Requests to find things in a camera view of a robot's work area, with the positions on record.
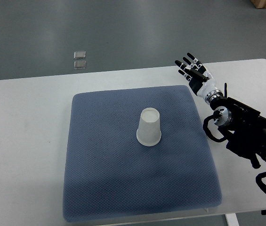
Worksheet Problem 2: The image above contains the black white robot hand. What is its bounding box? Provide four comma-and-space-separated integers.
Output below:
175, 53, 218, 103

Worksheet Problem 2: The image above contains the white paper cup on cushion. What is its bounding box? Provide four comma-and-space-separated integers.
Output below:
136, 107, 161, 146

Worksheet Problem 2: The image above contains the blue textured cushion mat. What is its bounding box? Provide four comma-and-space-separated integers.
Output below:
63, 85, 222, 222

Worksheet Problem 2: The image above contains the upper metal floor plate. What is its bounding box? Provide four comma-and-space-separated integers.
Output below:
73, 50, 86, 59

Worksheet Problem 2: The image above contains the white table leg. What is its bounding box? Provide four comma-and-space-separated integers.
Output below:
225, 213, 239, 226

